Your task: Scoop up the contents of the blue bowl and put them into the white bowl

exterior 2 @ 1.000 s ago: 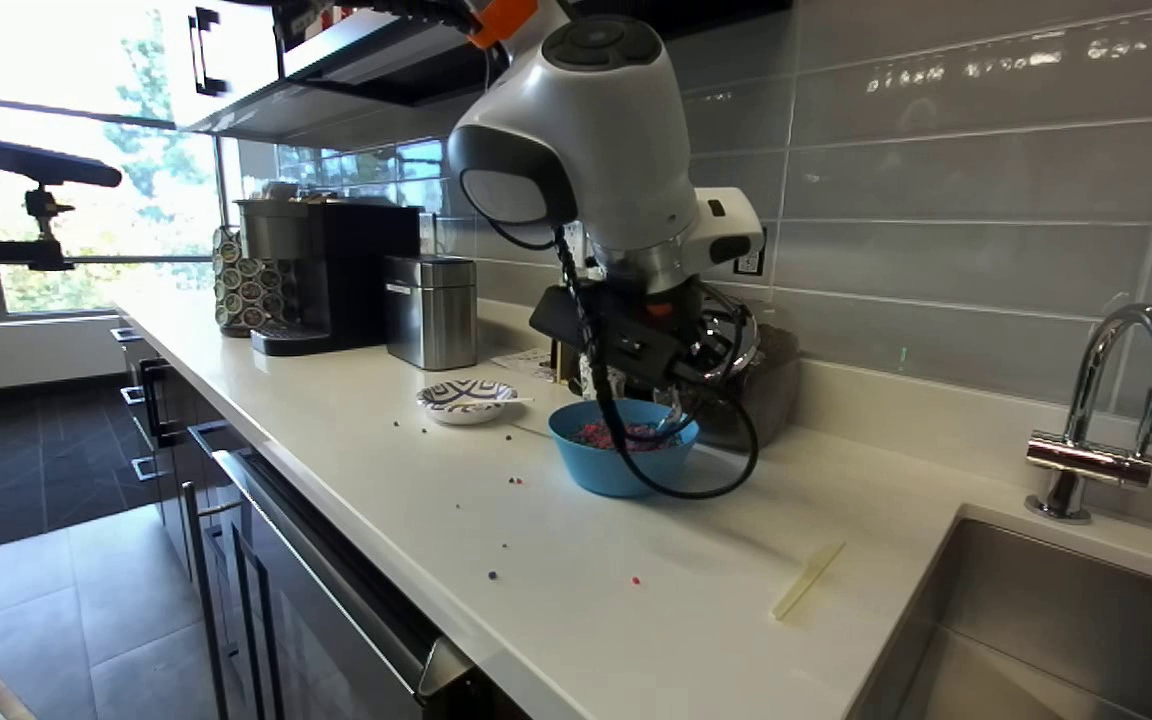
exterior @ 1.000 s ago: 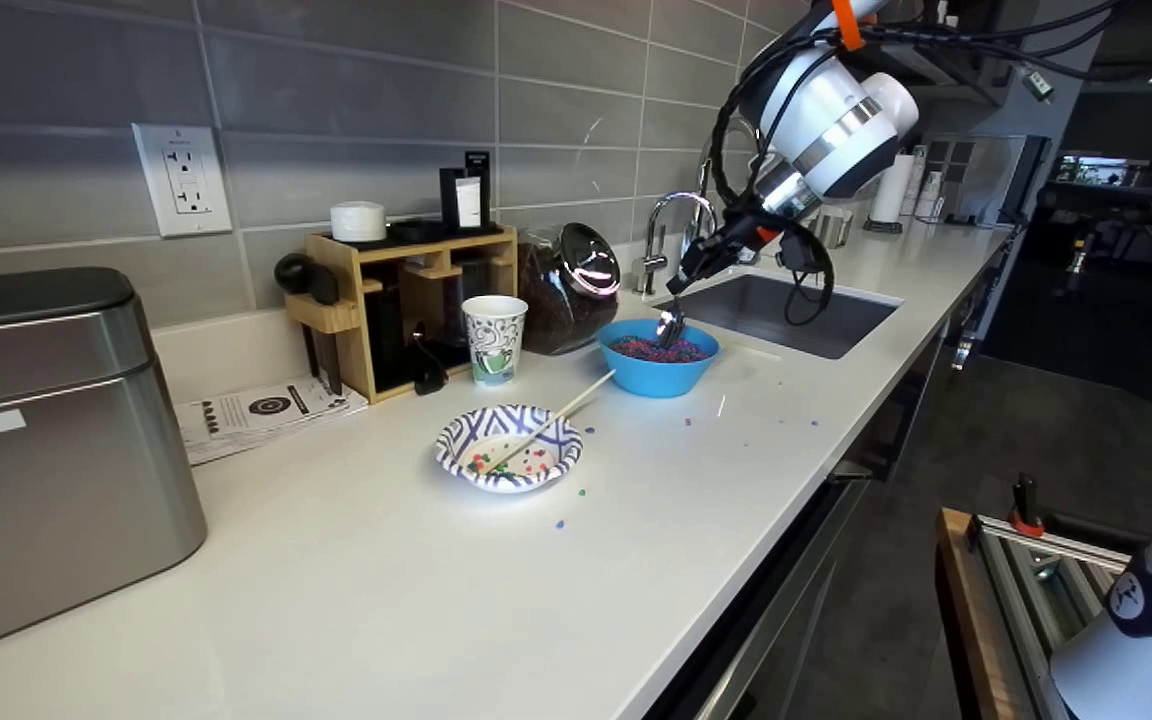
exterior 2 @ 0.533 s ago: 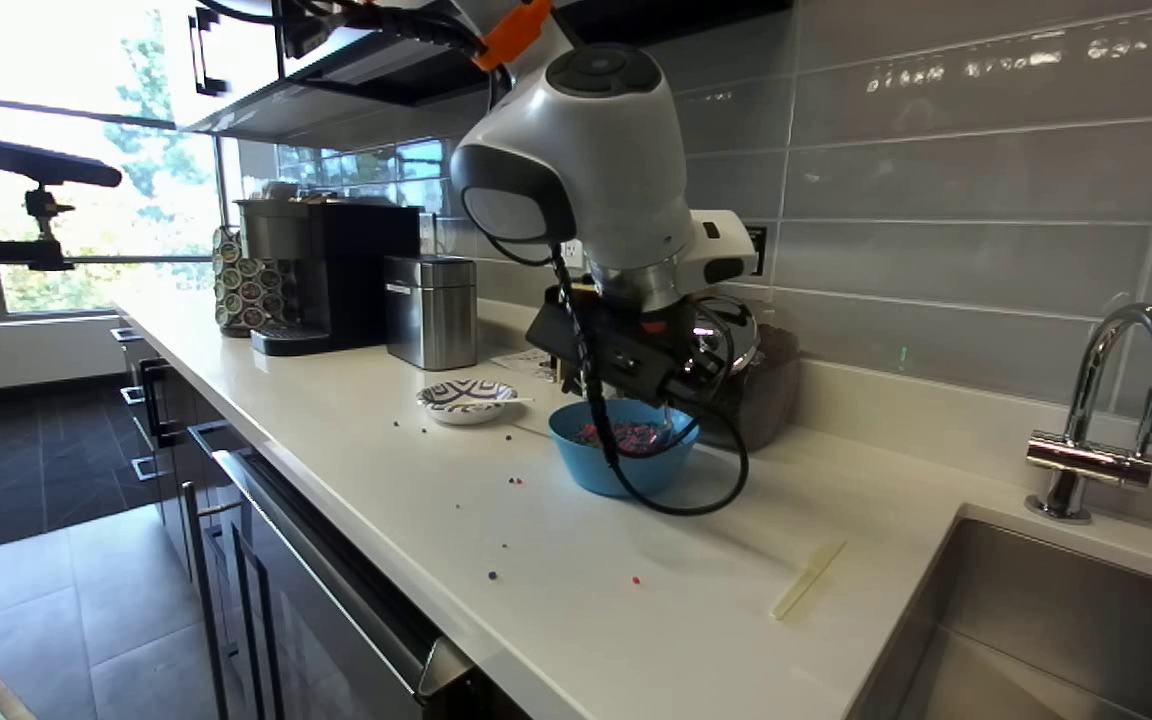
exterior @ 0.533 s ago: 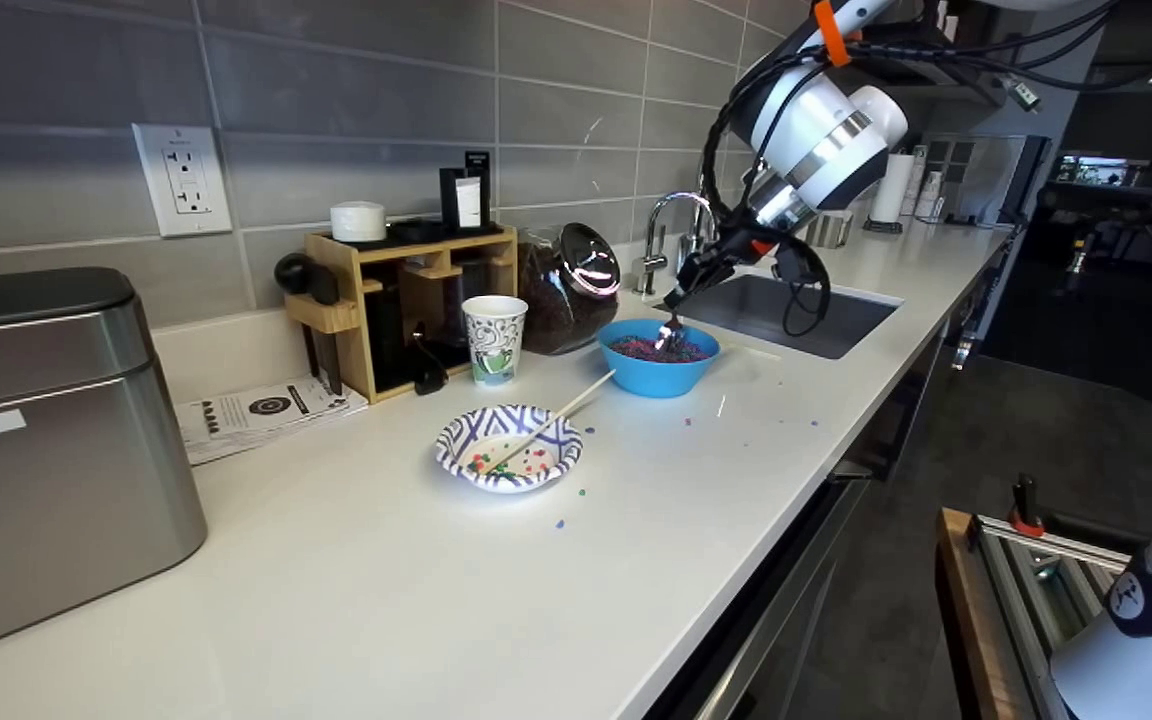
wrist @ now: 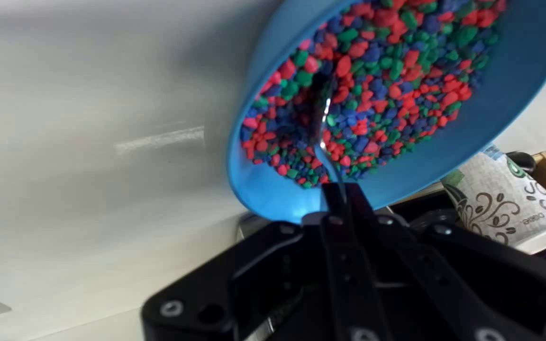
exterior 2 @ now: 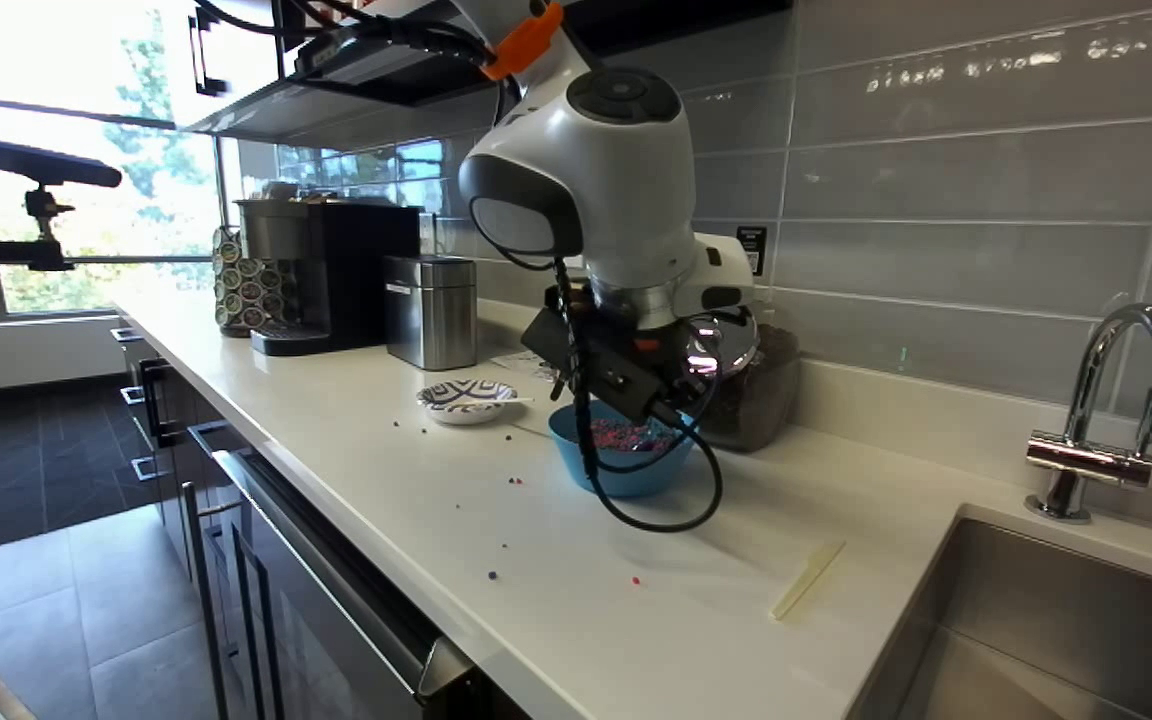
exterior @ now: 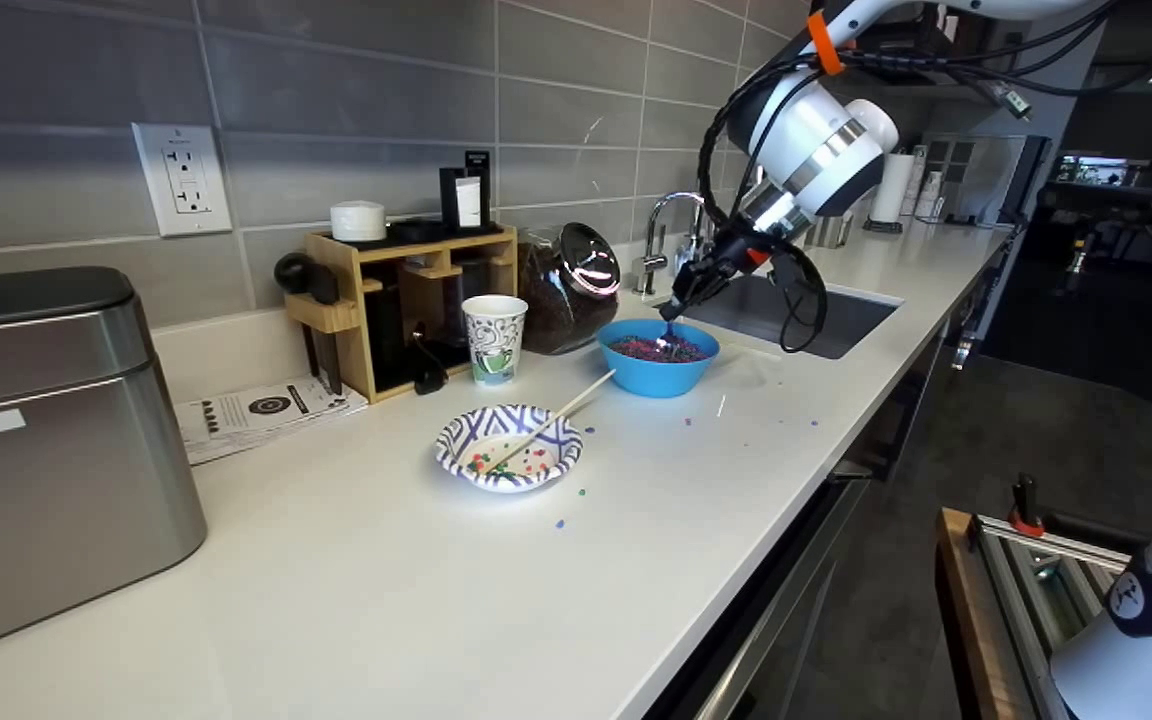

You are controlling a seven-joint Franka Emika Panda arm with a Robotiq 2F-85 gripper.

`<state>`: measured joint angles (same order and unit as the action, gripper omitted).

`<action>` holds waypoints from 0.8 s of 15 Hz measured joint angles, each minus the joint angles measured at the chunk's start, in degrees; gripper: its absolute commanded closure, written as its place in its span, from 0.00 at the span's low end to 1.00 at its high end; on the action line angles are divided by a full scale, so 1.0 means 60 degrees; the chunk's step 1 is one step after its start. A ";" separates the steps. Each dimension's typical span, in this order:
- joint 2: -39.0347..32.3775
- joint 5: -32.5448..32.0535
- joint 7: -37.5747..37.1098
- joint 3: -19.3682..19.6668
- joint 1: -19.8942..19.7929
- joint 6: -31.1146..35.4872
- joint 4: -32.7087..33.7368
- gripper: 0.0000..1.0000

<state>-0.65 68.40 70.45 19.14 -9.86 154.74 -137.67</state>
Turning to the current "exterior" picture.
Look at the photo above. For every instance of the patterned paper cup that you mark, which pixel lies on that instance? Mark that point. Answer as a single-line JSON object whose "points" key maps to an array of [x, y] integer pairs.
{"points": [[493, 343]]}

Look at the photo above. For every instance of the steel sink basin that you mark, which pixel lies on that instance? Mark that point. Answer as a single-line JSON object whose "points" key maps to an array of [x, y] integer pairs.
{"points": [[856, 322]]}

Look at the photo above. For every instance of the printed paper card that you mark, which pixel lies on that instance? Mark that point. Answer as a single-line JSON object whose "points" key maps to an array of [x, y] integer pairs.
{"points": [[270, 414]]}

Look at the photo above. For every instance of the black kettle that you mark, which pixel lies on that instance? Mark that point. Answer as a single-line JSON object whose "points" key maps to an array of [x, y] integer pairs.
{"points": [[569, 301]]}

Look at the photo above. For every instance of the wooden organiser rack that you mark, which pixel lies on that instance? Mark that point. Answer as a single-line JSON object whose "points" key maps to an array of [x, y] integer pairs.
{"points": [[403, 251]]}

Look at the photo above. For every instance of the small chrome faucet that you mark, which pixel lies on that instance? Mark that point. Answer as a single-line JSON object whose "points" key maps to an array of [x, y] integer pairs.
{"points": [[660, 222]]}

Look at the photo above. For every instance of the black bottle white label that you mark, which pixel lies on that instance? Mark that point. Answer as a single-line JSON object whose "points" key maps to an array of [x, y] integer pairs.
{"points": [[466, 202]]}

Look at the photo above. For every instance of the white paper towel roll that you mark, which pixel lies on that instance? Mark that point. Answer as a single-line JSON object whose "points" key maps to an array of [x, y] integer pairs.
{"points": [[894, 187]]}

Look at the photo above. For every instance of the white wall outlet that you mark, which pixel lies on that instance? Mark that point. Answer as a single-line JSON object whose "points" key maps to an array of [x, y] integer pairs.
{"points": [[181, 182]]}

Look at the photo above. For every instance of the black round knob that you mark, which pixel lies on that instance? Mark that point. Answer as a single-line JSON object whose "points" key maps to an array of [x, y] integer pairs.
{"points": [[296, 278]]}

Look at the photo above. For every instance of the red clamp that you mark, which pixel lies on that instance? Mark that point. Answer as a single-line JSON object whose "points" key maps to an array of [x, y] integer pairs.
{"points": [[1026, 522]]}

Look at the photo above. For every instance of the white blue patterned bowl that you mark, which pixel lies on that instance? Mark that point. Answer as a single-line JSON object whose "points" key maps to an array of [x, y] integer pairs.
{"points": [[508, 461]]}

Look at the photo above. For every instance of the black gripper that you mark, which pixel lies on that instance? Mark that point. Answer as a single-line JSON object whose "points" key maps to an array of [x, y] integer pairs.
{"points": [[738, 258]]}

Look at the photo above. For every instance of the stainless steel bin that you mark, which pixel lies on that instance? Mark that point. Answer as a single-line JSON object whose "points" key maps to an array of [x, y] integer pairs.
{"points": [[56, 467]]}

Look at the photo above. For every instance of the thin white stick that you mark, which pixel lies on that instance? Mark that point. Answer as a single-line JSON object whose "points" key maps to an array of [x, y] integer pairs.
{"points": [[586, 394]]}

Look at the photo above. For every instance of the small white cup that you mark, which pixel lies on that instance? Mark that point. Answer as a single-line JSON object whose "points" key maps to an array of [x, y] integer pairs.
{"points": [[358, 222]]}

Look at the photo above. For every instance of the wooden cart with metal rail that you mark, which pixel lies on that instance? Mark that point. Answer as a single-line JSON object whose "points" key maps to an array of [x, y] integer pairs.
{"points": [[970, 600]]}

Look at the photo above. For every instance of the metal spoon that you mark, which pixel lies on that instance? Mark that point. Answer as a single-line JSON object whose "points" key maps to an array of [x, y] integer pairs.
{"points": [[669, 329]]}

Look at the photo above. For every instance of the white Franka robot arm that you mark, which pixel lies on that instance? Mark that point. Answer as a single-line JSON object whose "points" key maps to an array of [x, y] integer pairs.
{"points": [[819, 146]]}

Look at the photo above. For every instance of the coloured gravel pile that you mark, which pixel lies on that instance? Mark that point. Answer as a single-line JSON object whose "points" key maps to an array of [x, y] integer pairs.
{"points": [[642, 350]]}

